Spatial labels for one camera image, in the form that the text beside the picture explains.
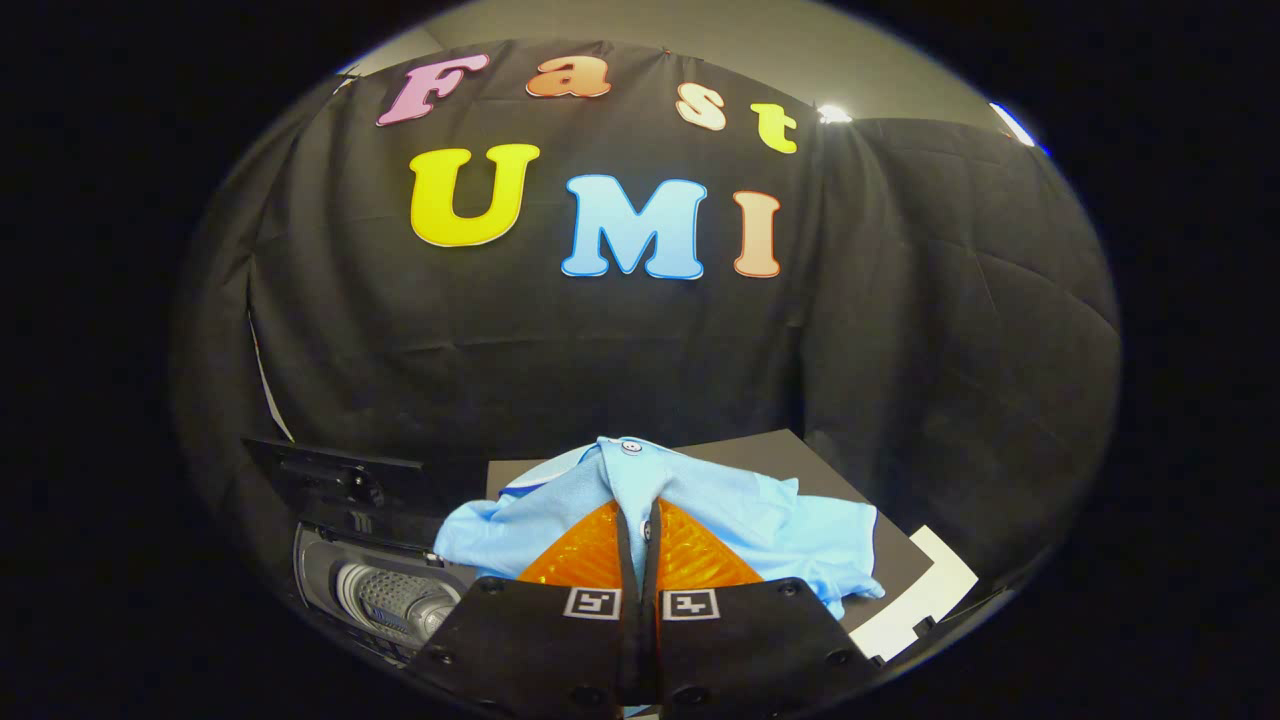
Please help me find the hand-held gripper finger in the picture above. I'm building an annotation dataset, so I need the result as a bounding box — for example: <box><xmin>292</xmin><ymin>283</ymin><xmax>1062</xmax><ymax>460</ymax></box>
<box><xmin>410</xmin><ymin>500</ymin><xmax>646</xmax><ymax>720</ymax></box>
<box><xmin>645</xmin><ymin>498</ymin><xmax>883</xmax><ymax>720</ymax></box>

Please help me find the light blue polo shirt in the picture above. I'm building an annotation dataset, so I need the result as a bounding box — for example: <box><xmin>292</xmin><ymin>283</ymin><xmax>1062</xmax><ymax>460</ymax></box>
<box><xmin>433</xmin><ymin>436</ymin><xmax>887</xmax><ymax>619</ymax></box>

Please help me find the dark grey washing machine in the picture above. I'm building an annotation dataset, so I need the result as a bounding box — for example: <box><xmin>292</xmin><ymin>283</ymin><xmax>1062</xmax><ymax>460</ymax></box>
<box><xmin>290</xmin><ymin>520</ymin><xmax>483</xmax><ymax>667</ymax></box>

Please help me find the dark washing machine lid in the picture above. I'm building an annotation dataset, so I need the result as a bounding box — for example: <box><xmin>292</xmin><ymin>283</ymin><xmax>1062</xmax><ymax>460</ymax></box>
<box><xmin>243</xmin><ymin>437</ymin><xmax>453</xmax><ymax>547</ymax></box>

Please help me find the silver cabinet with black top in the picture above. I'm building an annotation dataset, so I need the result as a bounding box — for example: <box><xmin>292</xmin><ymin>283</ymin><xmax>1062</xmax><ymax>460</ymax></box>
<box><xmin>486</xmin><ymin>430</ymin><xmax>937</xmax><ymax>634</ymax></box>

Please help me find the black backdrop cloth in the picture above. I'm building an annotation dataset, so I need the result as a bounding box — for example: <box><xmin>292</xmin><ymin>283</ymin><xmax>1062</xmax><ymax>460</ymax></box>
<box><xmin>170</xmin><ymin>38</ymin><xmax>1123</xmax><ymax>601</ymax></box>

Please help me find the white flat board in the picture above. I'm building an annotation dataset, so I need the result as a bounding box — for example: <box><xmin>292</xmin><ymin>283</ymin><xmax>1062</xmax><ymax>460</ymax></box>
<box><xmin>850</xmin><ymin>525</ymin><xmax>980</xmax><ymax>664</ymax></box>

